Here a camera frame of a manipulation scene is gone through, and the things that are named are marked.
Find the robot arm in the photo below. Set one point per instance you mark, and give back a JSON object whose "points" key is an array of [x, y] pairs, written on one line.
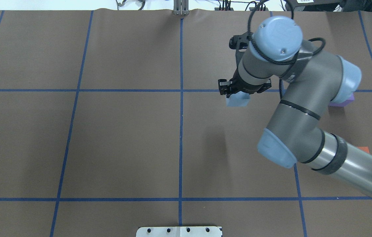
{"points": [[316, 78]]}

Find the aluminium frame post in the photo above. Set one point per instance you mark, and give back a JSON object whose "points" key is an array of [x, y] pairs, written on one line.
{"points": [[181, 7]]}

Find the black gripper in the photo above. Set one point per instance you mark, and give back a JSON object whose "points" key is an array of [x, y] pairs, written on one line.
{"points": [[237, 86]]}

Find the purple foam block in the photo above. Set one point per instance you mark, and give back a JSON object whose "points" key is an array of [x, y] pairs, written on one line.
{"points": [[342, 103]]}

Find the orange foam block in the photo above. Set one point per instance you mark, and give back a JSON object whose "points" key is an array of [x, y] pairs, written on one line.
{"points": [[365, 149]]}

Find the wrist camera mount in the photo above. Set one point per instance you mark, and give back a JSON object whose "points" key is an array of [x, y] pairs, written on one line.
{"points": [[239, 43]]}

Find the light blue foam block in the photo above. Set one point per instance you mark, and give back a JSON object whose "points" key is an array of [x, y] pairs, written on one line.
{"points": [[239, 99]]}

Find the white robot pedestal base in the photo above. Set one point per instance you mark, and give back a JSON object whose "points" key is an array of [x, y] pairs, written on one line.
{"points": [[180, 231]]}

